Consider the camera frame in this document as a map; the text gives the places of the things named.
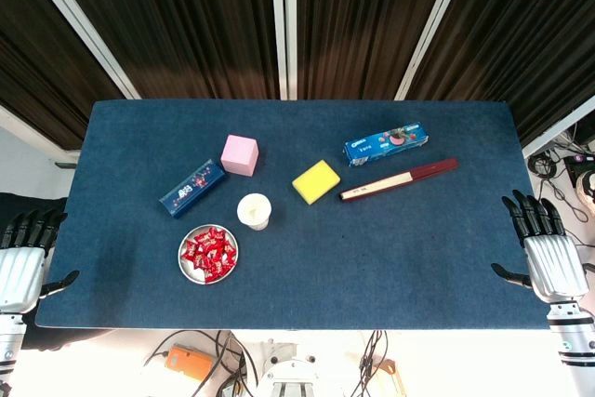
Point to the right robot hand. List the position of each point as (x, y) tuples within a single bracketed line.
[(555, 267)]

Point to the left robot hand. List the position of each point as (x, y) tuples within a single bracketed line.
[(21, 276)]

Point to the red candy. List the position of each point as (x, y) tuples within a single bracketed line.
[(202, 239), (223, 269), (210, 277), (231, 257), (188, 249), (229, 241), (216, 233), (197, 261), (215, 250), (208, 268)]

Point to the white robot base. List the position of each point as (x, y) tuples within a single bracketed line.
[(288, 378)]

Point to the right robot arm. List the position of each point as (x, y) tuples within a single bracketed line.
[(572, 336)]

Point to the white paper cup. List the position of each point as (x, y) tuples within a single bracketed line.
[(253, 211)]

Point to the white round device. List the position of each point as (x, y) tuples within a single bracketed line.
[(586, 188)]

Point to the black box purple light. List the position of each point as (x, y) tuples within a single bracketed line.
[(578, 165)]

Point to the metal bowl of red candies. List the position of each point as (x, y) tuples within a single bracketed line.
[(183, 267)]

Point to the dark red folded fan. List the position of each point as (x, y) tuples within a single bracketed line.
[(395, 181)]

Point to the blue table cloth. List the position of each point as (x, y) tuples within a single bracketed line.
[(372, 253)]

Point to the orange handheld device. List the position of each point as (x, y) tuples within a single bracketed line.
[(190, 362)]

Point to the dark blue long box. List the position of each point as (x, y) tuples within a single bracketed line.
[(193, 188)]

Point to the tan wooden object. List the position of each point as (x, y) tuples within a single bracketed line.
[(388, 369)]

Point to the blue Oreo cookie box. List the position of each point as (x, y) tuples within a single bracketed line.
[(386, 143)]

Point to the dark brown curtain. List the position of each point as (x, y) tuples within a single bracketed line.
[(534, 43), (362, 20), (186, 20), (37, 67)]

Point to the pink cube block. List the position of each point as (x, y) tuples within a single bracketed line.
[(239, 155)]

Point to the yellow sponge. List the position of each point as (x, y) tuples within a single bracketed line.
[(316, 181)]

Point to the white frame bar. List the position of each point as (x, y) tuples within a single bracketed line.
[(37, 136), (558, 131)]

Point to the white double frame post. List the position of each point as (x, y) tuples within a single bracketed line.
[(277, 20)]

